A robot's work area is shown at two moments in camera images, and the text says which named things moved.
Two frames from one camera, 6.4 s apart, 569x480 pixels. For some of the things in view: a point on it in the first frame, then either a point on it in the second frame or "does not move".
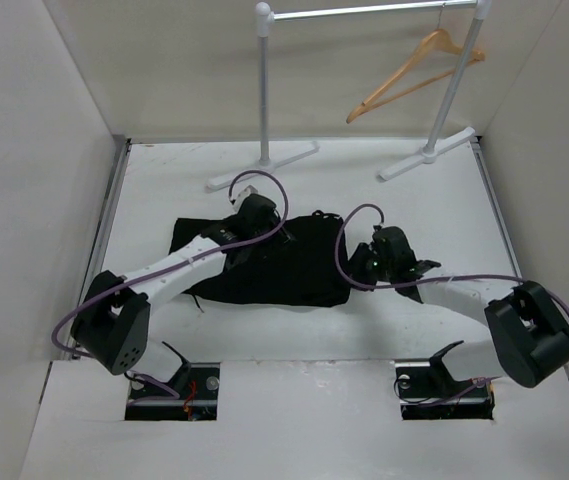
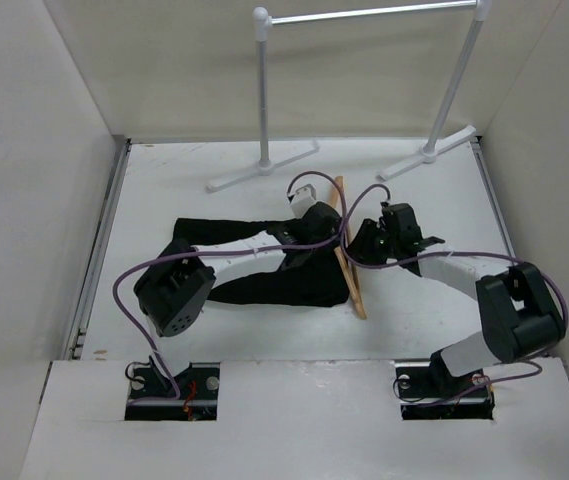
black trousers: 295,261 does not move
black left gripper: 284,237 → 330,235
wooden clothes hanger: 438,40 → 338,199
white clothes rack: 264,15 does not move
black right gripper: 356,260 → 359,247
